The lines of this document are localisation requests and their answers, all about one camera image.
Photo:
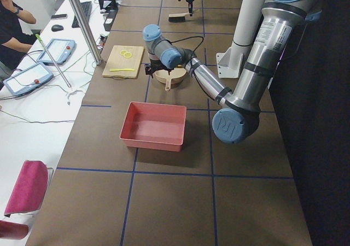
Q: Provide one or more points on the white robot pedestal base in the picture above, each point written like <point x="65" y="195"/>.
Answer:
<point x="231" y="62"/>

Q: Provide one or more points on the teach pendant near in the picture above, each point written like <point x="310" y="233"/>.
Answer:
<point x="28" y="80"/>

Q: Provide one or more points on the magenta cloth on stand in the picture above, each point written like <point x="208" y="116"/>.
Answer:
<point x="30" y="188"/>

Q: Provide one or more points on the yellow plastic toy knife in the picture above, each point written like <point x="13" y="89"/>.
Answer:
<point x="121" y="70"/>

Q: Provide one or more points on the aluminium frame post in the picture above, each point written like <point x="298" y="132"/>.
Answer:
<point x="86" y="31"/>

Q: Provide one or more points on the toy lemon slice lower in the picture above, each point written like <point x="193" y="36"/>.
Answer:
<point x="127" y="55"/>

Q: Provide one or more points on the wooden cutting board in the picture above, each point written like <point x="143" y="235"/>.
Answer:
<point x="116" y="60"/>

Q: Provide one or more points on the pink plastic bin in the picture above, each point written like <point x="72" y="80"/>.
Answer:
<point x="154" y="126"/>

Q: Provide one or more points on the black computer mouse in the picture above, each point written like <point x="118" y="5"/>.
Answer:
<point x="56" y="28"/>

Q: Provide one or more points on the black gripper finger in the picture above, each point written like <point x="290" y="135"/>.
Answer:
<point x="190" y="11"/>

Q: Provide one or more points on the black smartphone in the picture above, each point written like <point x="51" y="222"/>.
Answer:
<point x="59" y="16"/>

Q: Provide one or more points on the black keyboard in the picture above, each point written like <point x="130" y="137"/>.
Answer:
<point x="86" y="8"/>

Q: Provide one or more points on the beige plastic dustpan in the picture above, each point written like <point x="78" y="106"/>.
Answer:
<point x="173" y="77"/>

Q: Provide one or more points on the person in black shirt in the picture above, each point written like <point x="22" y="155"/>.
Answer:
<point x="14" y="42"/>

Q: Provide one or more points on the beige hand brush black bristles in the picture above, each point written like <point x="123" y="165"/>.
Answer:
<point x="178" y="17"/>

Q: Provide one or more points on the metal rod green tip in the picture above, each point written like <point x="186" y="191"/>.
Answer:
<point x="54" y="62"/>

